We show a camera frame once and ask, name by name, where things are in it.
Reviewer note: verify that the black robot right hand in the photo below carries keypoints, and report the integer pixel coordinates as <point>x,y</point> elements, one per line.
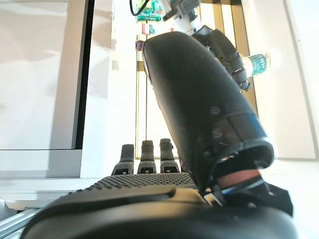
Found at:
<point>189,99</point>

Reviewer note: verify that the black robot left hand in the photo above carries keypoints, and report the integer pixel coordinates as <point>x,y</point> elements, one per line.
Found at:
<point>224,49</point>

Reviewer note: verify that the yellow juice bottle white cap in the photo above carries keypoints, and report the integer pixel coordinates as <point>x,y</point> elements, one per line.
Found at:
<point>259,63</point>

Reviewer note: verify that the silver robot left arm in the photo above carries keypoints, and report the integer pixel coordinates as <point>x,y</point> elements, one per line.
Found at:
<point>189,25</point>

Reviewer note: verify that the tall white side panel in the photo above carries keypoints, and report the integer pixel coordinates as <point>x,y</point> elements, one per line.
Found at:
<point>109,99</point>

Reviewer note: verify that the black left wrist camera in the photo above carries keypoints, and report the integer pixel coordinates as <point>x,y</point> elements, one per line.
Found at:
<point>182,6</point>

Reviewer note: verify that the metal drawer slide rail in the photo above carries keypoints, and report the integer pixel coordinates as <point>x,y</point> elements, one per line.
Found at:
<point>15,224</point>

